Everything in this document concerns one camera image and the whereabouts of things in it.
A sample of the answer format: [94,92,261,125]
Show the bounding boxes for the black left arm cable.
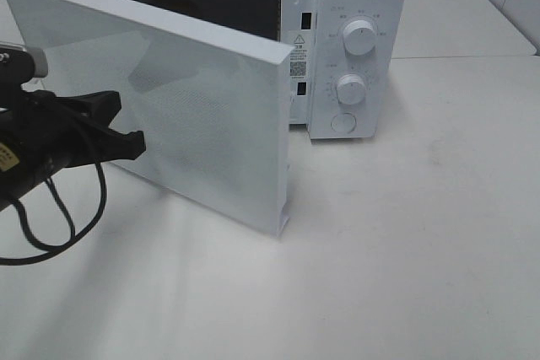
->
[0,94,106,266]

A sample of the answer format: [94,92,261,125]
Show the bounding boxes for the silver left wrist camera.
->
[1,42,48,83]

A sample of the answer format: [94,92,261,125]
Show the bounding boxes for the white warning label sticker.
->
[286,30,313,80]

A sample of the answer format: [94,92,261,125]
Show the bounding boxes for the white microwave door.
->
[7,0,292,236]

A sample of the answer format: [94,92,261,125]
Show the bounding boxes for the white upper power knob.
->
[342,16,377,56]

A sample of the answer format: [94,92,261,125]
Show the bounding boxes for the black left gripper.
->
[0,46,147,213]

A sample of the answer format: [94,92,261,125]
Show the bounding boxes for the round white door-release button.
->
[331,113,357,133]

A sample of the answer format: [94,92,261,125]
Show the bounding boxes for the white lower timer knob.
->
[336,74,366,105]

